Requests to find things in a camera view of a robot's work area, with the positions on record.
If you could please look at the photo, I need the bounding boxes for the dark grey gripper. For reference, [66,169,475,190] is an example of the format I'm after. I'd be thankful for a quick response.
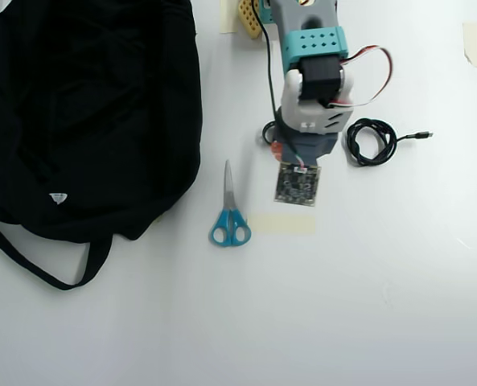
[270,108,339,166]

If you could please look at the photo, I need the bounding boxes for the black fabric bag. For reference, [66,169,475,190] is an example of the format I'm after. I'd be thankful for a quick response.
[0,0,204,291]

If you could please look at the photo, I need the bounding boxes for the beige masking tape strip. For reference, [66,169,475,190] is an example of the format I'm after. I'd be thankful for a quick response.
[462,21,477,72]
[219,0,239,35]
[246,212,317,236]

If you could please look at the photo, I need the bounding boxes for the yellow perforated base part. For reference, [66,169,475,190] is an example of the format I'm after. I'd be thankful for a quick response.
[237,0,264,40]

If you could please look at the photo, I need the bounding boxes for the black plastic ring clip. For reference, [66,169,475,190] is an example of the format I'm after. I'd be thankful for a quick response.
[260,119,282,146]

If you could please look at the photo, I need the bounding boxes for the camera circuit board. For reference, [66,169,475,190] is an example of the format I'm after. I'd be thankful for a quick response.
[273,161,323,208]

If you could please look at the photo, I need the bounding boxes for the coiled black USB cable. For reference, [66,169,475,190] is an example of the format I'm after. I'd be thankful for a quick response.
[344,117,434,168]

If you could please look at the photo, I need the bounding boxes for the blue handled scissors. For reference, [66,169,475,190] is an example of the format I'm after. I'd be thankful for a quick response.
[209,159,252,248]

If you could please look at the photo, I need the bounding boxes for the thin black camera cable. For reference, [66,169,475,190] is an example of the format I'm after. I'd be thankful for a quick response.
[253,0,290,138]

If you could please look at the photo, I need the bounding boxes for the red white black servo wire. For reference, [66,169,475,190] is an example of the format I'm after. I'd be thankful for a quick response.
[329,45,397,110]

